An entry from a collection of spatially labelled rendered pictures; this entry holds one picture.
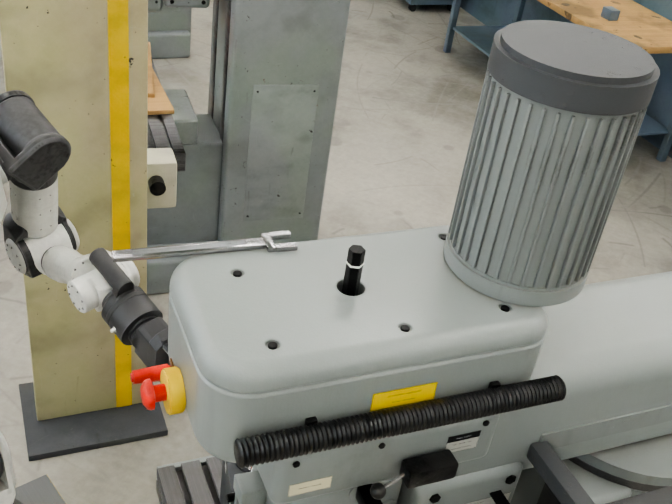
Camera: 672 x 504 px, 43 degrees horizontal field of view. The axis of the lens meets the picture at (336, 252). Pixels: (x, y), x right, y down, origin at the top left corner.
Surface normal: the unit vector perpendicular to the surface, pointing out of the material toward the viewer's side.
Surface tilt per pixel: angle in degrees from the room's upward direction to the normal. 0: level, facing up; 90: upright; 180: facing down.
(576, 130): 90
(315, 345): 0
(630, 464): 0
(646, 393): 90
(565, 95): 90
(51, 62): 90
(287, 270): 0
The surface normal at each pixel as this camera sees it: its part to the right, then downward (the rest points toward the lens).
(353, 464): 0.37, 0.55
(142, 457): 0.13, -0.82
